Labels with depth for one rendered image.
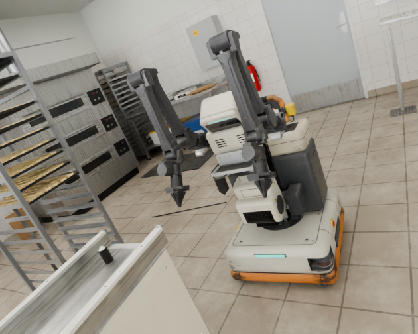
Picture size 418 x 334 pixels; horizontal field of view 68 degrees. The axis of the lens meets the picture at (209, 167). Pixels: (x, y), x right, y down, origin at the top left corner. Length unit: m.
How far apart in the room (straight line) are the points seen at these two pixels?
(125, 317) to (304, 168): 1.24
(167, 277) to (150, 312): 0.12
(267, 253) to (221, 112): 0.83
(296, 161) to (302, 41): 3.30
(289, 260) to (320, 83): 3.58
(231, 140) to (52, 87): 3.65
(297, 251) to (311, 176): 0.42
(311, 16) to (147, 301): 4.39
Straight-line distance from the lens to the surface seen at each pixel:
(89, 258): 1.24
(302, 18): 4.90
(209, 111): 1.49
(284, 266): 1.82
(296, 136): 1.74
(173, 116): 1.52
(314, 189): 1.87
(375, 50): 4.81
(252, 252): 1.85
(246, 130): 1.24
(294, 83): 5.07
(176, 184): 1.45
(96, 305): 0.91
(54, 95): 4.85
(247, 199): 1.70
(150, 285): 1.02
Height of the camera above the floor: 1.35
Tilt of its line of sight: 19 degrees down
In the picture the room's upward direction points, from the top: 23 degrees counter-clockwise
